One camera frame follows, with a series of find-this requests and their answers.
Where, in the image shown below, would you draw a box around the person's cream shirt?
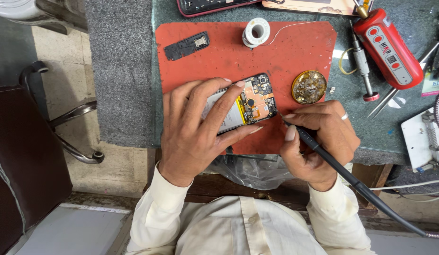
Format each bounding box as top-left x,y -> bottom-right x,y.
125,194 -> 378,255

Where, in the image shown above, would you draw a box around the person's right hand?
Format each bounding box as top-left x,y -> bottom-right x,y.
279,100 -> 361,192

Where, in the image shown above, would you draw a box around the red silicone work mat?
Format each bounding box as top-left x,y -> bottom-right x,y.
155,21 -> 338,156

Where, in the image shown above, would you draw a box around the silver precision screwdriver red cap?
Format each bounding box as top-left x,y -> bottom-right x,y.
349,19 -> 380,102

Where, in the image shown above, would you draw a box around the white fixture base plate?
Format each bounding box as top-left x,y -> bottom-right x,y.
400,101 -> 439,173

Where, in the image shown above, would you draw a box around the round brass flux tin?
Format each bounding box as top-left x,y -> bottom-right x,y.
291,70 -> 328,105

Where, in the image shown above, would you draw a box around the grey carpet table cover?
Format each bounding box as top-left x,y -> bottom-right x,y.
84,0 -> 408,166

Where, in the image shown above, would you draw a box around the green and pink card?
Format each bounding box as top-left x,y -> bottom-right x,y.
421,70 -> 439,98

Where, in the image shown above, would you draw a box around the white cable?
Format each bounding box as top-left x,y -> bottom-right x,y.
369,179 -> 439,192

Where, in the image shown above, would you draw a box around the brown leather chair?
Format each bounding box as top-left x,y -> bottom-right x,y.
0,84 -> 73,255

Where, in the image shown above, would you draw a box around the white solder wire spool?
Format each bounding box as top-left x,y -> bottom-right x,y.
242,17 -> 316,49

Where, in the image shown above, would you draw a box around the silver metal tweezers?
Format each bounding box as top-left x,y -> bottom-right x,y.
367,40 -> 439,119

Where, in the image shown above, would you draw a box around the black phone speaker module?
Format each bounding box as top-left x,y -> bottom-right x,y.
163,31 -> 211,61

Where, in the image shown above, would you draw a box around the white plastic stool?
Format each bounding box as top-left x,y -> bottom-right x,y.
0,0 -> 88,36

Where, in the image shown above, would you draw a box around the metal chair frame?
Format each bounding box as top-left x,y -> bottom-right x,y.
19,60 -> 105,165

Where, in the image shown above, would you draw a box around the red handheld electric tool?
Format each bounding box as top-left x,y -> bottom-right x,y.
352,0 -> 425,90

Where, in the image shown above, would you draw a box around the smartphone with exposed board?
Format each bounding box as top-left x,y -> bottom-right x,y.
201,73 -> 279,135

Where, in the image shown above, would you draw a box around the phone with red case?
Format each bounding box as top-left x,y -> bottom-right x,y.
176,0 -> 263,18

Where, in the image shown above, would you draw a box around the person's left hand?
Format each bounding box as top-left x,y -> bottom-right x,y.
158,77 -> 264,187

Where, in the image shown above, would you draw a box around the wooden table front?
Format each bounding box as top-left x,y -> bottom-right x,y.
144,148 -> 394,217

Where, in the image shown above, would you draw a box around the dark grey soldering iron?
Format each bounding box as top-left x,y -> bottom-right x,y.
278,113 -> 439,238

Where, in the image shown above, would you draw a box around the yellow rubber band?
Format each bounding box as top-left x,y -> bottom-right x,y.
338,47 -> 358,76

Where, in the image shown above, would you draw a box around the clear plastic bag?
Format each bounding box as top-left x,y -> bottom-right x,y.
205,154 -> 295,191

